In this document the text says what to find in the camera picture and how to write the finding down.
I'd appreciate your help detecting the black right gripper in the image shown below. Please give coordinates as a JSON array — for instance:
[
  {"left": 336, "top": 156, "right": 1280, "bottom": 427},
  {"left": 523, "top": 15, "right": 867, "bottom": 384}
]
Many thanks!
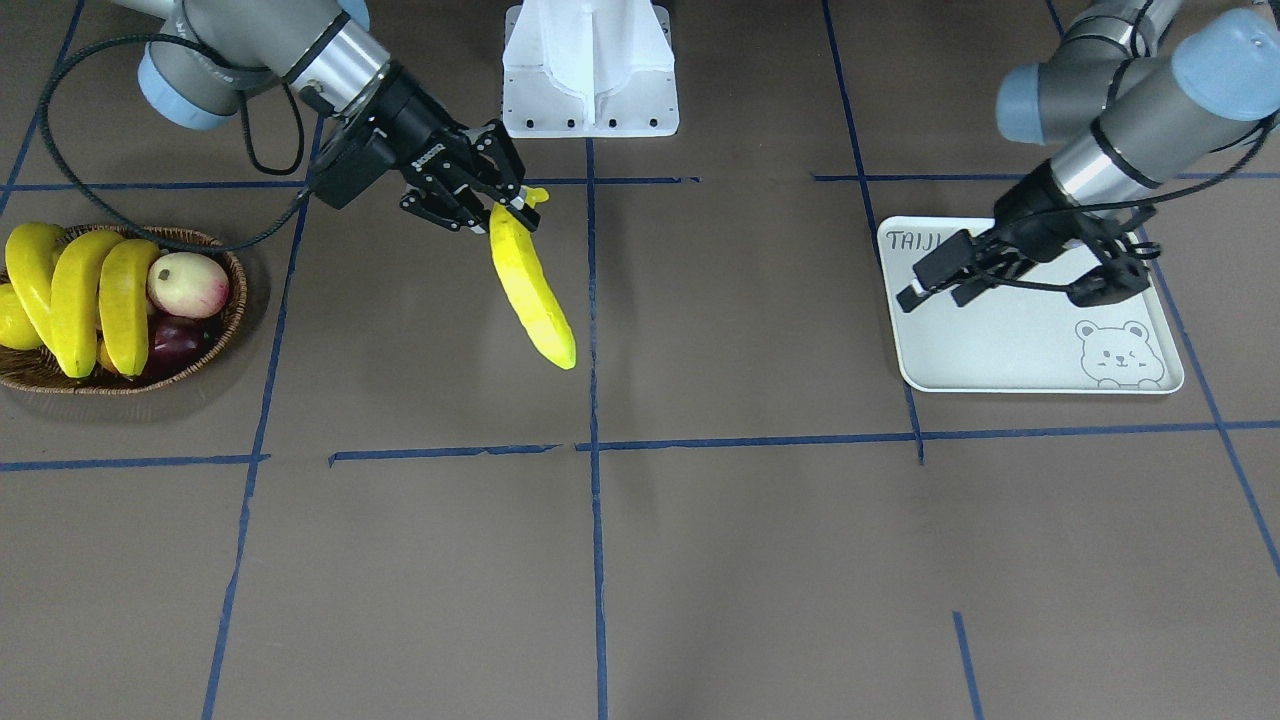
[{"left": 372, "top": 67, "right": 525, "bottom": 234}]

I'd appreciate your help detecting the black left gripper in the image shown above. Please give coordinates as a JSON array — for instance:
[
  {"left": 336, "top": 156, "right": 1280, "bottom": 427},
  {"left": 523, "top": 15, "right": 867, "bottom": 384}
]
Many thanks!
[{"left": 950, "top": 160, "right": 1157, "bottom": 307}]

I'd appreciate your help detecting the yellow banana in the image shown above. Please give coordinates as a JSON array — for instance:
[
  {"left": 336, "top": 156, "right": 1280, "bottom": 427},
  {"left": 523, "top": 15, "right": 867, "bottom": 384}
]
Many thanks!
[
  {"left": 489, "top": 205, "right": 577, "bottom": 370},
  {"left": 99, "top": 238, "right": 161, "bottom": 377},
  {"left": 50, "top": 229, "right": 124, "bottom": 379},
  {"left": 5, "top": 222, "right": 67, "bottom": 348}
]

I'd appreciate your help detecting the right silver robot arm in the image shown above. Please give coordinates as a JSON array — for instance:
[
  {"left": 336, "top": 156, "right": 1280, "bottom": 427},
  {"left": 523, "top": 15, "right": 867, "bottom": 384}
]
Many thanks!
[{"left": 131, "top": 1, "right": 540, "bottom": 233}]

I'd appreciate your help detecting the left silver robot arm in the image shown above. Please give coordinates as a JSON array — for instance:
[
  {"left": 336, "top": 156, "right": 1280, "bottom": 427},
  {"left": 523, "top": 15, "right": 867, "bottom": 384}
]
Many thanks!
[{"left": 914, "top": 1, "right": 1277, "bottom": 307}]

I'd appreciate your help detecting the woven wicker basket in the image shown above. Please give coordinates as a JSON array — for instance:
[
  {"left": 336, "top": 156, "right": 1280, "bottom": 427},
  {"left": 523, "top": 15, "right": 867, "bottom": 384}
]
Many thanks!
[{"left": 3, "top": 222, "right": 250, "bottom": 396}]

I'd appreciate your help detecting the white rectangular bear tray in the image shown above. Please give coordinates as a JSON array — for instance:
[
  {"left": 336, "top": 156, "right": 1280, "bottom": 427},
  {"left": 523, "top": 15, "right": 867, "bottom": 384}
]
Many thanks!
[{"left": 877, "top": 217, "right": 1185, "bottom": 395}]

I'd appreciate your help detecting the pink white peach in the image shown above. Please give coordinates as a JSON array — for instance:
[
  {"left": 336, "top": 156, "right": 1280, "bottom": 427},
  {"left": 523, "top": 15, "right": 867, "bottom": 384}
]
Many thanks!
[{"left": 146, "top": 252, "right": 230, "bottom": 320}]

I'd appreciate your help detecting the dark red apple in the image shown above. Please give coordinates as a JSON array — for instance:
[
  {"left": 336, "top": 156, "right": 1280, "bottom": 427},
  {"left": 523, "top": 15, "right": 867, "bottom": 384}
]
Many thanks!
[{"left": 142, "top": 314, "right": 221, "bottom": 380}]

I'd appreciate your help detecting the yellow pear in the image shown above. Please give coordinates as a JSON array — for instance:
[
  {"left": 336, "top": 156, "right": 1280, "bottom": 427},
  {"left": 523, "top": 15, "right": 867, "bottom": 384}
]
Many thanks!
[{"left": 0, "top": 283, "right": 44, "bottom": 351}]

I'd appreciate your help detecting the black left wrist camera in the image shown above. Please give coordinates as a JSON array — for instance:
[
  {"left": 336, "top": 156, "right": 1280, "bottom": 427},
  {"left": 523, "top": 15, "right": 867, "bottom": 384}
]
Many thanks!
[{"left": 896, "top": 229, "right": 977, "bottom": 313}]

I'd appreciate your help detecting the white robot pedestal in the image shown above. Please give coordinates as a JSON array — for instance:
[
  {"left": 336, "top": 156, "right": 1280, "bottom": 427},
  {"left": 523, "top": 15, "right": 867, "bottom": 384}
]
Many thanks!
[{"left": 500, "top": 1, "right": 680, "bottom": 138}]

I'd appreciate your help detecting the black camera cable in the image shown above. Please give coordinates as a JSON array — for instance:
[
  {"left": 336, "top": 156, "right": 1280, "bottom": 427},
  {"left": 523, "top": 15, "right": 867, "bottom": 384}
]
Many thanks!
[
  {"left": 36, "top": 35, "right": 332, "bottom": 252},
  {"left": 989, "top": 120, "right": 1280, "bottom": 293}
]

